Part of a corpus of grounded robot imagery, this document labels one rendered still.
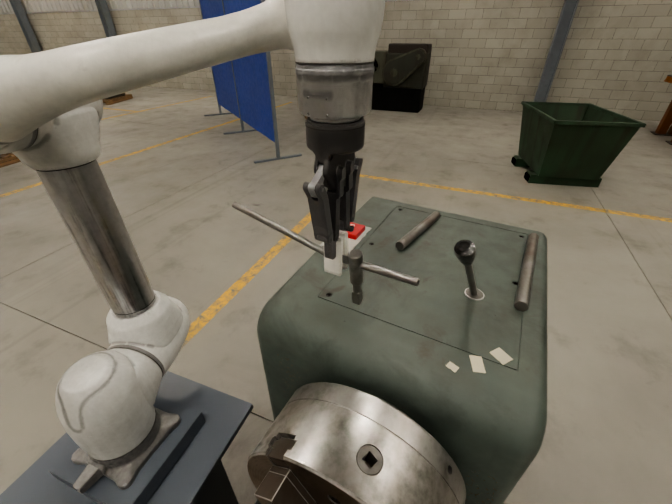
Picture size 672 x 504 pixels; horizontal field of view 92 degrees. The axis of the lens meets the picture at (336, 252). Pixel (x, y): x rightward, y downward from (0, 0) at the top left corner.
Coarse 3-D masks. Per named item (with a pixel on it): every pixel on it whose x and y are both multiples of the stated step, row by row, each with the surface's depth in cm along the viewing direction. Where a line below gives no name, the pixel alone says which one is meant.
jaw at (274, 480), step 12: (276, 444) 45; (288, 444) 44; (276, 456) 43; (276, 468) 43; (288, 468) 43; (264, 480) 43; (276, 480) 42; (288, 480) 41; (264, 492) 41; (276, 492) 40; (288, 492) 41; (300, 492) 42
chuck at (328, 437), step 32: (288, 416) 48; (320, 416) 45; (352, 416) 44; (256, 448) 48; (320, 448) 41; (352, 448) 41; (384, 448) 41; (256, 480) 52; (320, 480) 39; (352, 480) 38; (384, 480) 39; (416, 480) 40
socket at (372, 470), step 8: (360, 448) 41; (368, 448) 41; (360, 456) 40; (368, 456) 42; (376, 456) 40; (360, 464) 39; (368, 464) 42; (376, 464) 40; (368, 472) 39; (376, 472) 39
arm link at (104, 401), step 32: (96, 352) 74; (128, 352) 79; (64, 384) 67; (96, 384) 67; (128, 384) 72; (64, 416) 67; (96, 416) 67; (128, 416) 72; (96, 448) 71; (128, 448) 75
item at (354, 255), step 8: (352, 256) 49; (360, 256) 49; (352, 264) 50; (360, 264) 50; (352, 272) 51; (360, 272) 51; (352, 280) 52; (360, 280) 52; (360, 288) 54; (352, 296) 56; (360, 296) 55
